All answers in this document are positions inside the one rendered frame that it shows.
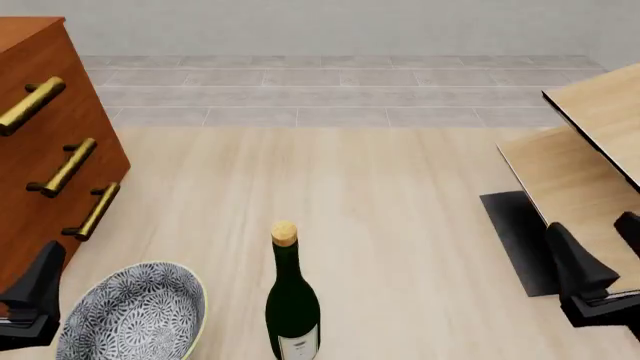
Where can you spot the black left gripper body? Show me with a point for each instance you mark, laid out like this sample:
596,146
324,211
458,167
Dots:
35,332

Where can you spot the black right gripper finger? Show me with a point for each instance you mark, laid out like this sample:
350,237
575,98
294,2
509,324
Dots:
631,230
575,266

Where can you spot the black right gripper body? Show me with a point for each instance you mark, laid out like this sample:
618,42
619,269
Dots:
600,311

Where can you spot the blue patterned bowl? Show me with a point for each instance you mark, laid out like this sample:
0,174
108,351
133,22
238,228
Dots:
135,315

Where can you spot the brown wooden cabinet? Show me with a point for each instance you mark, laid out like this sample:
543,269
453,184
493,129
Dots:
45,52

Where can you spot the pale wood wine rack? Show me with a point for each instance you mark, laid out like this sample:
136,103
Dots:
575,168

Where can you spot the dark green wine bottle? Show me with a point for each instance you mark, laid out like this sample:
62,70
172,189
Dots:
292,300

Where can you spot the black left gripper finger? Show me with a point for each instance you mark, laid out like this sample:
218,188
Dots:
45,277

